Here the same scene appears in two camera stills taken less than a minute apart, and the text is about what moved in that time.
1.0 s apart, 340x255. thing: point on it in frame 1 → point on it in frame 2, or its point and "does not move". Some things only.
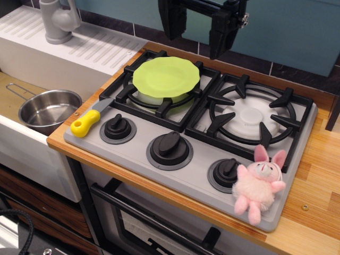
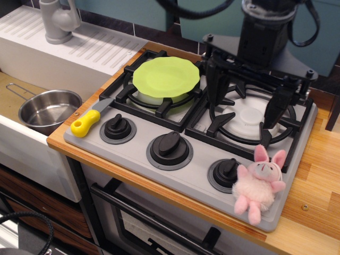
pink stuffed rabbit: [255, 187] does not move
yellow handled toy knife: [82, 127] does not move
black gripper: [225, 22] → [261, 49]
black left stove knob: [118, 130] does not move
